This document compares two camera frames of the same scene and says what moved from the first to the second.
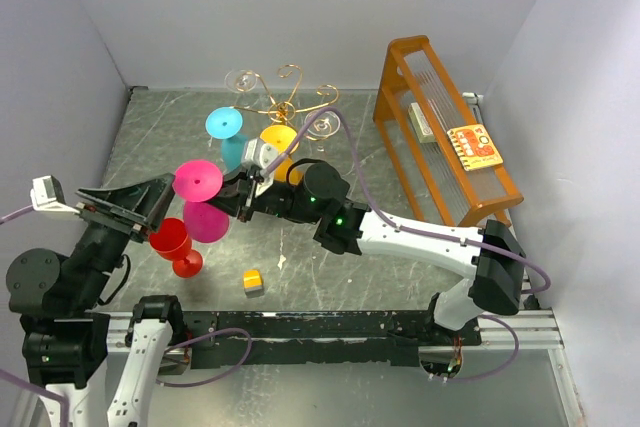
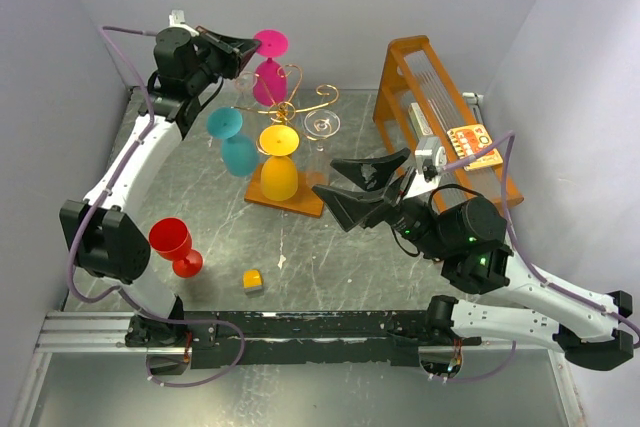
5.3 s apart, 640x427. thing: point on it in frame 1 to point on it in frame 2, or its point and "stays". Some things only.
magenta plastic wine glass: x=199 y=183 to x=270 y=80
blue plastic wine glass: x=225 y=123 stays
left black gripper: x=133 y=207 to x=237 y=51
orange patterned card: x=474 y=147 stays
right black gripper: x=238 y=190 to x=351 y=208
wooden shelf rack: x=417 y=105 stays
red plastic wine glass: x=171 y=241 stays
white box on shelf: x=420 y=124 stays
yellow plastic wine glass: x=283 y=136 stays
